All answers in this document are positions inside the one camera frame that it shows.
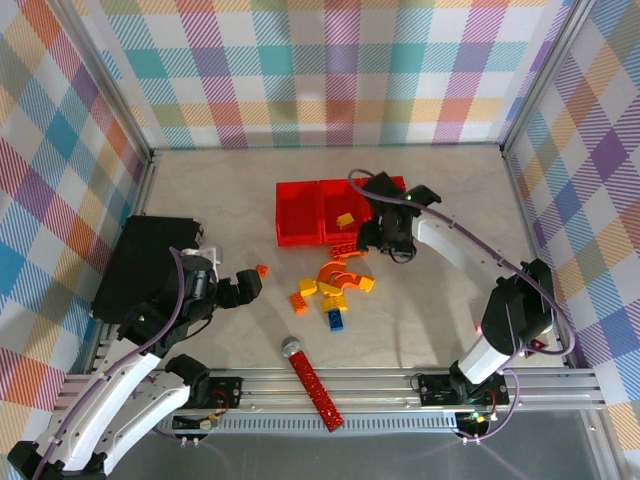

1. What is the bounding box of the orange lego arch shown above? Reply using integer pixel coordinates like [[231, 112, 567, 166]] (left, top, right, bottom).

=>
[[333, 272, 364, 294], [318, 261, 354, 286]]

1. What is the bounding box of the black rectangular case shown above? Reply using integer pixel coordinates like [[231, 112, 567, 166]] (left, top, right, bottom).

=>
[[92, 214, 201, 334]]

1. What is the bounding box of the red glitter toy microphone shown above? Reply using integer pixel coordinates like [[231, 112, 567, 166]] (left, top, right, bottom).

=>
[[279, 335, 345, 434]]

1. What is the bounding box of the slotted metal vent strip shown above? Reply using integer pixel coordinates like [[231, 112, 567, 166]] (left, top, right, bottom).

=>
[[79, 418, 464, 435]]

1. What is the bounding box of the grey metal sheet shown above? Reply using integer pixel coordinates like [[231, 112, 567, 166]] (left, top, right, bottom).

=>
[[64, 414, 619, 480]]

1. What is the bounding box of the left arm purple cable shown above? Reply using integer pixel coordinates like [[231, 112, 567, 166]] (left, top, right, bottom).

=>
[[32, 247, 189, 480]]

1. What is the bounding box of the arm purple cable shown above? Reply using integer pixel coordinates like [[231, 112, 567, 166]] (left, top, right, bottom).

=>
[[32, 247, 189, 480], [348, 168, 576, 446]]

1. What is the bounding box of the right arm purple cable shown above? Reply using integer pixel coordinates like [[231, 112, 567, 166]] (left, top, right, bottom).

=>
[[348, 168, 576, 446]]

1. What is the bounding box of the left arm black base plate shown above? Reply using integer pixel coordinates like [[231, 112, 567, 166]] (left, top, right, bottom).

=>
[[207, 375, 245, 409]]

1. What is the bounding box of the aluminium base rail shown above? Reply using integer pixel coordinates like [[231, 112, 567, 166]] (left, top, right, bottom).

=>
[[52, 368, 609, 416]]

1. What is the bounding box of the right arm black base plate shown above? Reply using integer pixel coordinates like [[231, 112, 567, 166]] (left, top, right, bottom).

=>
[[418, 373, 510, 407]]

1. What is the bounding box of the aluminium corner post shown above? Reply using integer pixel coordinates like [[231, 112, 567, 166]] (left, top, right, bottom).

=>
[[499, 0, 596, 156], [62, 0, 154, 161]]

